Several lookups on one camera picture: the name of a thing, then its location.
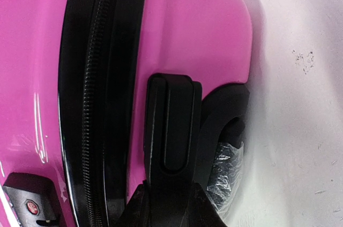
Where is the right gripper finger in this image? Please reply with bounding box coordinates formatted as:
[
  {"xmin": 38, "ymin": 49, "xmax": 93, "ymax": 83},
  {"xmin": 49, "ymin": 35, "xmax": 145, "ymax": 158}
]
[{"xmin": 117, "ymin": 177, "xmax": 225, "ymax": 226}]

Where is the pink hard-shell suitcase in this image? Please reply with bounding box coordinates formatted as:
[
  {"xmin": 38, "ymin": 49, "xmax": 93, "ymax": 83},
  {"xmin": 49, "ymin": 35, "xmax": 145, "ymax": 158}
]
[{"xmin": 1, "ymin": 0, "xmax": 252, "ymax": 226}]

